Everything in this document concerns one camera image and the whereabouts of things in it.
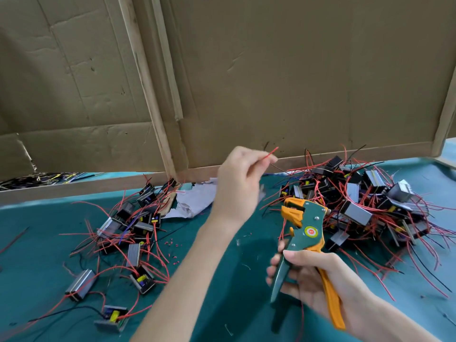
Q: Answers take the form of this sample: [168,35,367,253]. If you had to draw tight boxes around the person's left hand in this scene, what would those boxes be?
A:
[208,146,279,234]

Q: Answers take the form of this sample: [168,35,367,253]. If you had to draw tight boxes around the person's right hand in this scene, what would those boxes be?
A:
[265,240,376,331]

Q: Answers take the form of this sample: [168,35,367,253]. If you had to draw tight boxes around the transformer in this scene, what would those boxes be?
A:
[248,146,281,168]

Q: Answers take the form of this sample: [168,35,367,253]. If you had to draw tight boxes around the orange green wire strippers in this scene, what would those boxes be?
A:
[271,197,348,331]

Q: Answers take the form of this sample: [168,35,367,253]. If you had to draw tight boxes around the pile of wired transformers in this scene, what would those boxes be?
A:
[0,178,185,338]
[258,144,456,298]

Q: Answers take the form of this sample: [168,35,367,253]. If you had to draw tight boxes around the person's left forearm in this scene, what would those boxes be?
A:
[130,216,241,342]

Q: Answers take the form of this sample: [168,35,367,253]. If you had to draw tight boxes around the person's right forearm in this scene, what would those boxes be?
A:
[356,294,443,342]

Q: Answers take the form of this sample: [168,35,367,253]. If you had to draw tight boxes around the crumpled grey plastic bag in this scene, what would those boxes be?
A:
[162,180,219,220]

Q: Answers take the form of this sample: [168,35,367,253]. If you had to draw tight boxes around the smooth brown cardboard panel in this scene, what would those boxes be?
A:
[162,0,456,168]

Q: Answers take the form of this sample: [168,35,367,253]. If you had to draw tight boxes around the thin wooden strip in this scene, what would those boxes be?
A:
[150,0,185,123]

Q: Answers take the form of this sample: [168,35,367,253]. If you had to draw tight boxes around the flat grey board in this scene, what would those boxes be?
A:
[435,137,456,170]

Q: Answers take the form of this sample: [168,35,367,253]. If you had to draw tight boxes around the creased brown cardboard panel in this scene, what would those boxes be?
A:
[0,0,166,181]

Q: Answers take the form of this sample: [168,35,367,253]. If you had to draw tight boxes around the long wooden bottom rail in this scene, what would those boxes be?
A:
[178,142,436,184]

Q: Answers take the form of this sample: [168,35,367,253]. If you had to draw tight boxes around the wide wooden post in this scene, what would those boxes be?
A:
[117,0,178,180]

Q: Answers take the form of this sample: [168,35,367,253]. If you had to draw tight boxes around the short wooden bottom rail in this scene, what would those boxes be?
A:
[0,173,169,207]

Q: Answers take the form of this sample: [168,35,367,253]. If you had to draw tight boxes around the wooden corner post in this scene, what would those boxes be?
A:
[431,85,456,158]

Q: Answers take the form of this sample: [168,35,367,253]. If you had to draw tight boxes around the heap of black cables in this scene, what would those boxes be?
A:
[0,171,97,191]

